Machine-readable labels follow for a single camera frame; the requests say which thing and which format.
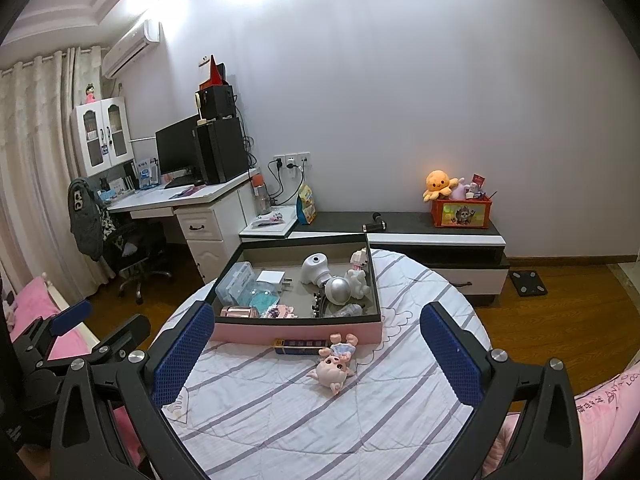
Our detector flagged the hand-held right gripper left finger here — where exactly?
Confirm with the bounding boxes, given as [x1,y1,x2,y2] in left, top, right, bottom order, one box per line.
[50,300,216,480]

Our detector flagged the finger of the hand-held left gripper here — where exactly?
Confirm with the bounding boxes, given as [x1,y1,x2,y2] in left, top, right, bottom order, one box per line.
[35,314,152,377]
[12,299,94,372]

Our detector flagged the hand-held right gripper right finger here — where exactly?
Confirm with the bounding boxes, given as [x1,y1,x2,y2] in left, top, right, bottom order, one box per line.
[419,301,585,480]

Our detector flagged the pink big-head doll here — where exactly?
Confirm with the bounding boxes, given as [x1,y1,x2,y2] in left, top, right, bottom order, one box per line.
[306,332,359,397]

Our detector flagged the white handheld device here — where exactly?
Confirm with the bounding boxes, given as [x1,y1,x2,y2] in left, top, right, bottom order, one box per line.
[301,254,333,286]

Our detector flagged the pink pillow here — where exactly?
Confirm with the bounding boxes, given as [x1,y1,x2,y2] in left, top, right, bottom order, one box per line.
[9,279,54,342]

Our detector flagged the black office chair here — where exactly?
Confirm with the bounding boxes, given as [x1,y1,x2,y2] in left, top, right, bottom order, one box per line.
[100,220,173,303]

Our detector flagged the clear plastic box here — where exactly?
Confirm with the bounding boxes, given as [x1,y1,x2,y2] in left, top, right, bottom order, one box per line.
[216,261,254,306]

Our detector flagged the grey patterned jacket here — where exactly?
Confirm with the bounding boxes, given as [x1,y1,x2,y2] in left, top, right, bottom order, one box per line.
[69,177,118,262]

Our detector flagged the black floor scale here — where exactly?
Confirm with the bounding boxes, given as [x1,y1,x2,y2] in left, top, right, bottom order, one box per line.
[509,270,549,298]

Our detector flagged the black and white low cabinet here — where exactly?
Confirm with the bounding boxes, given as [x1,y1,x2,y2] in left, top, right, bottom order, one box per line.
[290,211,511,307]

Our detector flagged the white astronaut figure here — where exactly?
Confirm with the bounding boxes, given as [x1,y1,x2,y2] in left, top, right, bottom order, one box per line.
[345,269,372,302]

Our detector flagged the yellow and blue small box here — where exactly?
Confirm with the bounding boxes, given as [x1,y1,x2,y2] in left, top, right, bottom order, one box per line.
[272,338,328,356]

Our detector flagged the white charger adapter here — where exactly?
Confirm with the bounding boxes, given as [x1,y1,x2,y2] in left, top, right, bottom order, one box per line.
[256,270,287,292]

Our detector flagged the striped white quilt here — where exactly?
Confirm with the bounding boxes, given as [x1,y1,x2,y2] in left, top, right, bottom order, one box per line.
[162,250,496,480]

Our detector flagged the white desk with drawers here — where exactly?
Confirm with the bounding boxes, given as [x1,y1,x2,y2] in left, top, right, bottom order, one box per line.
[107,167,261,286]

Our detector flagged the red printed toy box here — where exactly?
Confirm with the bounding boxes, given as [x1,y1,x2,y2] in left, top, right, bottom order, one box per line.
[431,195,493,230]

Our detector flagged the blue box on desk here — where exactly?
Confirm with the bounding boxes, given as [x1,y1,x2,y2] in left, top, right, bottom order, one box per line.
[134,157,160,189]

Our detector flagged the beige curtain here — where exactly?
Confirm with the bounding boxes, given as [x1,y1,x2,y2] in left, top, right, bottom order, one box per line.
[0,45,122,293]

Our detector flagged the purple plush toy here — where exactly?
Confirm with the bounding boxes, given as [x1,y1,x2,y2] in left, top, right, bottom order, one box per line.
[450,180,483,201]

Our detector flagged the orange octopus plush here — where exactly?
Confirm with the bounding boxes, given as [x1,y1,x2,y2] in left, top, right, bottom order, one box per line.
[423,170,460,203]

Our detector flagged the clear bottle orange cap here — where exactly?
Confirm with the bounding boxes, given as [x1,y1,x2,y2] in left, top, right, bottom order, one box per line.
[252,174,272,215]

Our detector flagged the black computer monitor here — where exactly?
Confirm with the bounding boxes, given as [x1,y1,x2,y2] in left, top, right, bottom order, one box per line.
[155,114,201,186]

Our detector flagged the blue snack bag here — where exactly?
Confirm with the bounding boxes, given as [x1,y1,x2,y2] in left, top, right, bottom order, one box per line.
[296,184,318,225]

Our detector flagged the black computer tower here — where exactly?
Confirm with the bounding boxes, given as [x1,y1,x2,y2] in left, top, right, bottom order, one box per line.
[196,117,250,185]

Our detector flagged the black speaker box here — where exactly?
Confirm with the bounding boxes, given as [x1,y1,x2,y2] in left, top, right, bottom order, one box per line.
[201,85,236,120]

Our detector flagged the white air conditioner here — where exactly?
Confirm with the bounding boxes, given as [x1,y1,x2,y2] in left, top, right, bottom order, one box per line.
[101,20,161,80]

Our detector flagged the white wall cabinet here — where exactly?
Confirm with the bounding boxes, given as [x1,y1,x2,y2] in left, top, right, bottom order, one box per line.
[70,96,134,179]

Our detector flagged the black power cable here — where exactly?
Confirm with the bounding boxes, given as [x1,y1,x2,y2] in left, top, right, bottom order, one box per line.
[267,160,287,206]

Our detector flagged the white wall outlet strip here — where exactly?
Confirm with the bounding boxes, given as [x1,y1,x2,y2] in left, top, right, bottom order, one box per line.
[274,152,313,172]

